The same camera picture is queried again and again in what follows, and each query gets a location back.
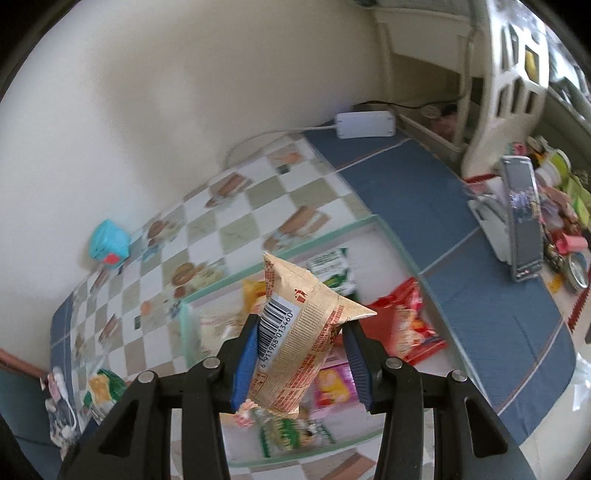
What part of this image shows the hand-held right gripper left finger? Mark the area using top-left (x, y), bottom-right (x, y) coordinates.
top-left (56, 314), bottom-right (262, 480)

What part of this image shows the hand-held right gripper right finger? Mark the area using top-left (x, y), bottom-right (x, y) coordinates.
top-left (342, 323), bottom-right (539, 480)

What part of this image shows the pink snack packet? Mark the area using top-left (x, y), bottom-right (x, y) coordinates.
top-left (311, 357), bottom-right (358, 409)

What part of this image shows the beige biscuit packet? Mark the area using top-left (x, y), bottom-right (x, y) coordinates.
top-left (247, 251), bottom-right (378, 421)

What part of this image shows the large red snack packet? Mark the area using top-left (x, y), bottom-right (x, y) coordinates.
top-left (369, 277), bottom-right (448, 366)

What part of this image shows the yellow snack packet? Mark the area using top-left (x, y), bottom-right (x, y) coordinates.
top-left (242, 277), bottom-right (269, 319)

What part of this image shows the green-edged clear cookie packet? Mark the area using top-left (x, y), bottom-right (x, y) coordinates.
top-left (256, 413), bottom-right (335, 457)

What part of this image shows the green white snack packet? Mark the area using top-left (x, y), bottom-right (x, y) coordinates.
top-left (307, 248), bottom-right (357, 296)

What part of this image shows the shallow teal cardboard box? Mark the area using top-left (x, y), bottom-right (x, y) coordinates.
top-left (178, 215), bottom-right (435, 469)

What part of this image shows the checkered blue-bordered tablecloth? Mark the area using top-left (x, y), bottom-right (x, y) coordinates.
top-left (48, 124), bottom-right (578, 480)

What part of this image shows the small green white carton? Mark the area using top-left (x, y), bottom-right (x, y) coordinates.
top-left (83, 368), bottom-right (127, 423)

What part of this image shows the teal cube toy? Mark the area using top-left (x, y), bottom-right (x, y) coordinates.
top-left (89, 219), bottom-right (131, 266)

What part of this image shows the white phone stand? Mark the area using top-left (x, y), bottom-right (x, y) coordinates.
top-left (467, 178), bottom-right (513, 266)

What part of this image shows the black smartphone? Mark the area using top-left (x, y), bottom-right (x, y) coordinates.
top-left (501, 155), bottom-right (544, 283)

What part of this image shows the white power strip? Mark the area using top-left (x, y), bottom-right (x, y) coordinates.
top-left (335, 111), bottom-right (397, 139)

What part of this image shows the pile of small colourful items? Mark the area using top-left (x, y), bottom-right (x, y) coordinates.
top-left (508, 134), bottom-right (591, 296)

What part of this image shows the white plastic chair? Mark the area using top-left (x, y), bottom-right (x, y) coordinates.
top-left (462, 0), bottom-right (555, 181)

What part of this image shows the cream wooden shelf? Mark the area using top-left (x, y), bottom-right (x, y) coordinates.
top-left (374, 7), bottom-right (476, 153)

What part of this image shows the reddish wooden frame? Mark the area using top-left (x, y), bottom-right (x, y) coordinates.
top-left (0, 347), bottom-right (49, 374)

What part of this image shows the white power strip cable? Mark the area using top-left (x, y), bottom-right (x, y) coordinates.
top-left (224, 121), bottom-right (338, 169)

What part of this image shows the black power cable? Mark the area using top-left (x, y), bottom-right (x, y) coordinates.
top-left (353, 28), bottom-right (477, 112)

